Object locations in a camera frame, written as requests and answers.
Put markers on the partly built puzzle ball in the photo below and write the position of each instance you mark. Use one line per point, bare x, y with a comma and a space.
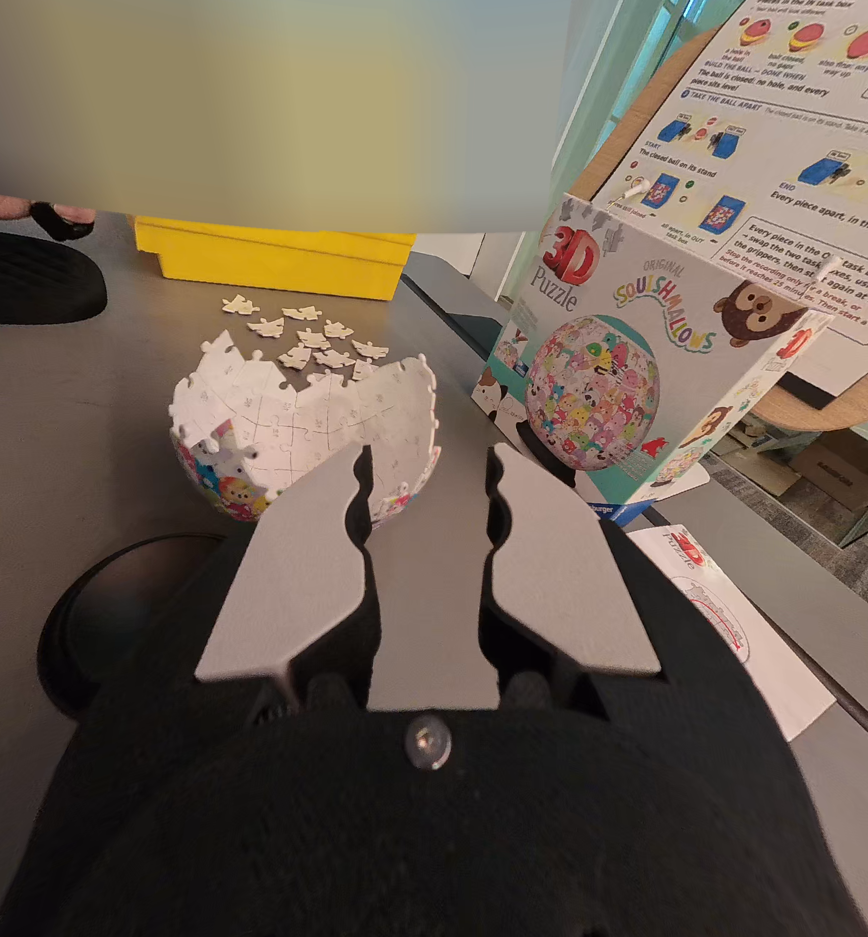
295, 424

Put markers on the pile of white puzzle pieces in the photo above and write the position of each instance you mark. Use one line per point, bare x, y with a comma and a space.
296, 356

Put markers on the colourful puzzle box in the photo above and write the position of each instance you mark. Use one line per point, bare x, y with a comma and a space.
624, 366

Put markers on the white instruction leaflet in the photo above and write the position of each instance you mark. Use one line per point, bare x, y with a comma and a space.
763, 659

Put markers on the rounded wooden board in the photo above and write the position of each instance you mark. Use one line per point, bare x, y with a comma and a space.
822, 410

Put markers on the cardboard box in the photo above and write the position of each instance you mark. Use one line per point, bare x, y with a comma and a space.
844, 476

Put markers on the yellow plastic bin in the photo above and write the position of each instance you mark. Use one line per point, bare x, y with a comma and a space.
273, 252

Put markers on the black round ball stand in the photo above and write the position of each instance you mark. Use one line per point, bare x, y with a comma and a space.
119, 607

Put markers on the black wristband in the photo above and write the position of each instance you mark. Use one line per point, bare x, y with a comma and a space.
57, 223

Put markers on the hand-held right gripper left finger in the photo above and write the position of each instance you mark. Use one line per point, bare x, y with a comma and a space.
295, 585

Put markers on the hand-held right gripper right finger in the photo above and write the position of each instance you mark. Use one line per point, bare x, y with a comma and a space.
566, 585

